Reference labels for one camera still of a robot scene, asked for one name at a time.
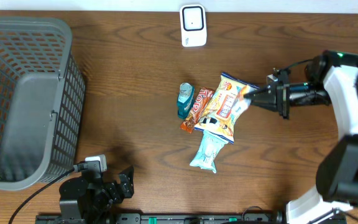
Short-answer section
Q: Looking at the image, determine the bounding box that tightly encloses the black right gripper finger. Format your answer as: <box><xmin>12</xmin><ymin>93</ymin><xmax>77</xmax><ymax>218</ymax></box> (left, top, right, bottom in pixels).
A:
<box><xmin>244</xmin><ymin>85</ymin><xmax>277</xmax><ymax>100</ymax></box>
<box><xmin>251</xmin><ymin>100</ymin><xmax>278</xmax><ymax>112</ymax></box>

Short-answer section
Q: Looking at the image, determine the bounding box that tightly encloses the yellow snack bag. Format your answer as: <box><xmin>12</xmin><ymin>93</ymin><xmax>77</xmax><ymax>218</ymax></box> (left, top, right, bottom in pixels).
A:
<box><xmin>195</xmin><ymin>72</ymin><xmax>258</xmax><ymax>144</ymax></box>

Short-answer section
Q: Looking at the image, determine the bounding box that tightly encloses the red chocolate bar wrapper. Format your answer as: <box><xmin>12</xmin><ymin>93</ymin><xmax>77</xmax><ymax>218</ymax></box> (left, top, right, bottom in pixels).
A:
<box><xmin>180</xmin><ymin>87</ymin><xmax>214</xmax><ymax>133</ymax></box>

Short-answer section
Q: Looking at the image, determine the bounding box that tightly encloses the light teal snack packet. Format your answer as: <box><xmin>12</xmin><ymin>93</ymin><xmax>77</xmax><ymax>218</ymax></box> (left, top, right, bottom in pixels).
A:
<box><xmin>190</xmin><ymin>130</ymin><xmax>228</xmax><ymax>174</ymax></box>

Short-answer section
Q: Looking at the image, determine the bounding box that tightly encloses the teal mouthwash bottle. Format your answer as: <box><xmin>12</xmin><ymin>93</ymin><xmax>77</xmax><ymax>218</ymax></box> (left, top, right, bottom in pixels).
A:
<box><xmin>177</xmin><ymin>83</ymin><xmax>195</xmax><ymax>119</ymax></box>

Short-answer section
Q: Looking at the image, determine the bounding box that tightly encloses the orange small box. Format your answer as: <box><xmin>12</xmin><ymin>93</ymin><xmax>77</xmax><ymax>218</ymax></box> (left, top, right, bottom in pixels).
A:
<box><xmin>231</xmin><ymin>85</ymin><xmax>256</xmax><ymax>116</ymax></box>

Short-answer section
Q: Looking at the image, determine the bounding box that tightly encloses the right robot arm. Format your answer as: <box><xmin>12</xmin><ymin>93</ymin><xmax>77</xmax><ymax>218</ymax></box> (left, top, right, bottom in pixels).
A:
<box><xmin>240</xmin><ymin>50</ymin><xmax>358</xmax><ymax>223</ymax></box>

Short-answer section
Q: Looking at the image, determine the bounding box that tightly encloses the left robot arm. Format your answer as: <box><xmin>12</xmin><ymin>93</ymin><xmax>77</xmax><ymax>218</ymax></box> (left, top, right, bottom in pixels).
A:
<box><xmin>56</xmin><ymin>162</ymin><xmax>134</xmax><ymax>224</ymax></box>

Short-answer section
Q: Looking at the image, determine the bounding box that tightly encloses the white barcode scanner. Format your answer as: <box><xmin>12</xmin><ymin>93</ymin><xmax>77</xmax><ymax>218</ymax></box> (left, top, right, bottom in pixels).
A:
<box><xmin>180</xmin><ymin>4</ymin><xmax>208</xmax><ymax>47</ymax></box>

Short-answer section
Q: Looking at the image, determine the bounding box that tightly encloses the gray plastic basket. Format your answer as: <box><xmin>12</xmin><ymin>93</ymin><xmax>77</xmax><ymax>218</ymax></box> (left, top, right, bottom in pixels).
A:
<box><xmin>0</xmin><ymin>17</ymin><xmax>86</xmax><ymax>191</ymax></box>

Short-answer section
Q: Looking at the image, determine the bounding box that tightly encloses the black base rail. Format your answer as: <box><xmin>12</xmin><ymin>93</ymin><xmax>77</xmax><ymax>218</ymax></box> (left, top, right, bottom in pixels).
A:
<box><xmin>35</xmin><ymin>211</ymin><xmax>347</xmax><ymax>224</ymax></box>

